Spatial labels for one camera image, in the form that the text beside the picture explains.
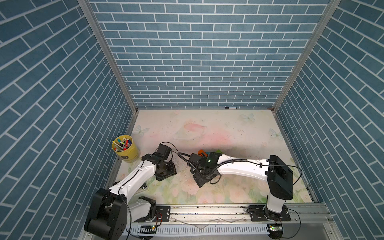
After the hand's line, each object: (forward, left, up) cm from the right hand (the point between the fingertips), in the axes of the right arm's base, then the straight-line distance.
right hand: (202, 180), depth 80 cm
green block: (+21, -9, -4) cm, 23 cm away
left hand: (+3, +15, -2) cm, 15 cm away
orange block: (+19, +3, -3) cm, 19 cm away
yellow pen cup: (+15, +48, +4) cm, 50 cm away
